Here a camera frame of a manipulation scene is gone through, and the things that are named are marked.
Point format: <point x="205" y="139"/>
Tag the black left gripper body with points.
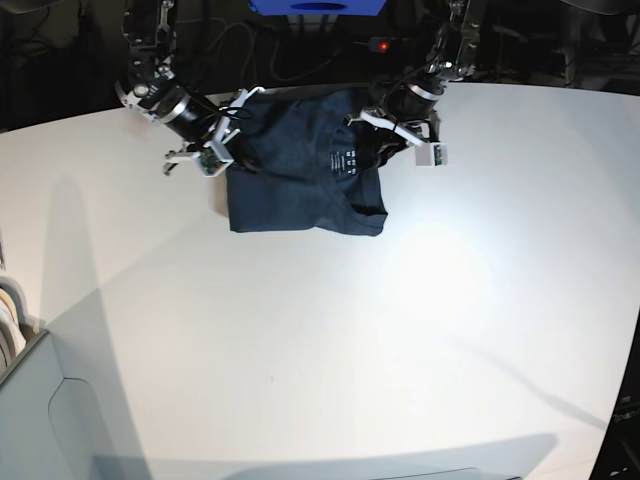
<point x="407" y="111"/>

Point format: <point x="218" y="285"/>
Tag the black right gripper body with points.
<point x="199" y="122"/>

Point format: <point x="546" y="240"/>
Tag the dark blue T-shirt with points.
<point x="300" y="165"/>

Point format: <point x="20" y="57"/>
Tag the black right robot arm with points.
<point x="150" y="87"/>

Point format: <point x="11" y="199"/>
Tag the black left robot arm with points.
<point x="453" y="41"/>

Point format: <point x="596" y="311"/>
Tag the black power strip red light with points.
<point x="388" y="45"/>

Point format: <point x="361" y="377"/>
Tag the blue box with oval hole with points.
<point x="309" y="7"/>

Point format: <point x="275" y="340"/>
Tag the grey plastic bin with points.
<point x="64" y="412"/>

